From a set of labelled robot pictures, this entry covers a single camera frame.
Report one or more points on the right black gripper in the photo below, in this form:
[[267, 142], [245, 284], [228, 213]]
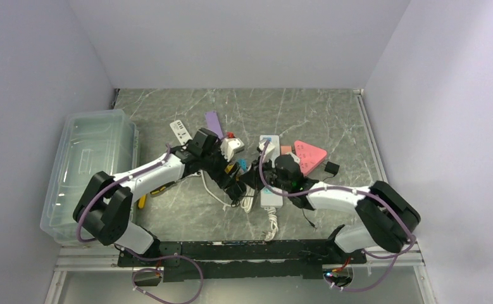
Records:
[[253, 175]]

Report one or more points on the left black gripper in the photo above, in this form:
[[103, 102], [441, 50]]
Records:
[[223, 179]]

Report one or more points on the blue cube socket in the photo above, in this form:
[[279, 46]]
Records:
[[243, 164]]

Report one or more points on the orange plug adapter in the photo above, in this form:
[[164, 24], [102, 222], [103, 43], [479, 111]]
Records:
[[285, 149]]

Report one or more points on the white plug adapter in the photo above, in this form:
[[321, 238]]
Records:
[[295, 158]]

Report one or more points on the pink triangular power strip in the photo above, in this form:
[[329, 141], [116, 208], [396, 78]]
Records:
[[310, 156]]

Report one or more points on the black power adapter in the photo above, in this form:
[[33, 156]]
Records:
[[332, 168]]

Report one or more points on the yellow cube socket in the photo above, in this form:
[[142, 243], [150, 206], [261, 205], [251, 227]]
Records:
[[231, 168]]

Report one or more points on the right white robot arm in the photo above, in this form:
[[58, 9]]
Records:
[[386, 219]]

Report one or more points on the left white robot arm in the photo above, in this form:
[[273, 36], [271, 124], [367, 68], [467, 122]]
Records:
[[103, 211]]

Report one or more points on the purple flat box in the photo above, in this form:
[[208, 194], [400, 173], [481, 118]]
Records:
[[213, 123]]

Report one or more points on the small white power strip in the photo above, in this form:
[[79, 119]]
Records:
[[180, 131]]

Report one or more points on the black yellow screwdriver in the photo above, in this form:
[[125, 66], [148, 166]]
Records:
[[161, 189]]

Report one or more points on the yellow black small tool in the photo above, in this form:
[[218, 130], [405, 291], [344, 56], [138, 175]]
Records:
[[142, 202]]

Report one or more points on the clear plastic storage bin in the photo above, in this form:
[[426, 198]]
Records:
[[90, 142]]

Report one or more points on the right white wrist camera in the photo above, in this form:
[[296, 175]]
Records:
[[266, 149]]

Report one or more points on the black base frame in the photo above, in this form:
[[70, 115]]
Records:
[[305, 258]]

